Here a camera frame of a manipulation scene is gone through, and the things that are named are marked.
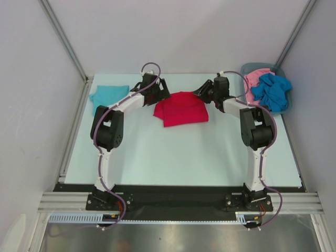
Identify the aluminium frame post left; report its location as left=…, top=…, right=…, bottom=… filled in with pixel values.
left=38, top=0, right=88, bottom=82

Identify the pink t-shirt in basket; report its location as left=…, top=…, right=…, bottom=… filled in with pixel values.
left=245, top=68, right=275, bottom=104

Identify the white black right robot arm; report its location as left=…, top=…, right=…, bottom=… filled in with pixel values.
left=193, top=76, right=277, bottom=211

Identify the aluminium frame post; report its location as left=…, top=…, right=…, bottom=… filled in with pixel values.
left=275, top=0, right=319, bottom=67
left=38, top=0, right=88, bottom=82

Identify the aluminium frame rail front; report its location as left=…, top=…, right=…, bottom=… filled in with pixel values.
left=37, top=192, right=323, bottom=214

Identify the aluminium frame post right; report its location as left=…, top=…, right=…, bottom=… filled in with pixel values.
left=275, top=0, right=319, bottom=67

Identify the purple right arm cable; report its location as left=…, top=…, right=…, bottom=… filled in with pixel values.
left=217, top=69, right=284, bottom=232

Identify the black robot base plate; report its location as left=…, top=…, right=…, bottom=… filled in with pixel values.
left=52, top=183, right=307, bottom=215

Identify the dark blue t-shirt in basket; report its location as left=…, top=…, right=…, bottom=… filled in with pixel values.
left=251, top=73, right=292, bottom=112

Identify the red t-shirt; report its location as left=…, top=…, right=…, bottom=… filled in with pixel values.
left=153, top=92, right=209, bottom=128

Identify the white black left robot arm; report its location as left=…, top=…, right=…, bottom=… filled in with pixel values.
left=90, top=71, right=171, bottom=210

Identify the folded light blue t-shirt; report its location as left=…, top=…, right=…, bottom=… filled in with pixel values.
left=89, top=86, right=130, bottom=116

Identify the light blue cable duct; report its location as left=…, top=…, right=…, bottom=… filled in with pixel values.
left=49, top=212, right=261, bottom=225

